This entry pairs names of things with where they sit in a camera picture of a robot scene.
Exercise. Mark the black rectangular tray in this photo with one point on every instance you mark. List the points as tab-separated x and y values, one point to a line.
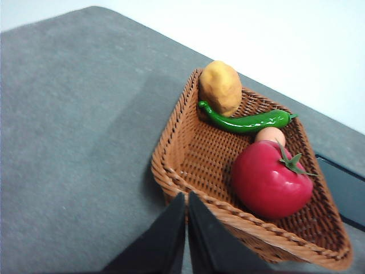
345	188

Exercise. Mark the brown wicker basket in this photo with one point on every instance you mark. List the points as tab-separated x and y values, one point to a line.
199	154

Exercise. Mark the brown potato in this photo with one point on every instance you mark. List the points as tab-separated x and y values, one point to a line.
221	87

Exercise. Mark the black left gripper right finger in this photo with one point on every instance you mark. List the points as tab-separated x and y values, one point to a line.
208	245

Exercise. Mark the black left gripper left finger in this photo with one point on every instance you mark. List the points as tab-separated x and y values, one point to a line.
162	242

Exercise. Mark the pale egg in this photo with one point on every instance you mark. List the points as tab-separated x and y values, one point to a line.
271	134

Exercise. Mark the red tomato with green stem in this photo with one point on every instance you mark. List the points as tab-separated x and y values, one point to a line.
268	185

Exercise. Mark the green chili pepper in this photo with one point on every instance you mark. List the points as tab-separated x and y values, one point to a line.
245	122

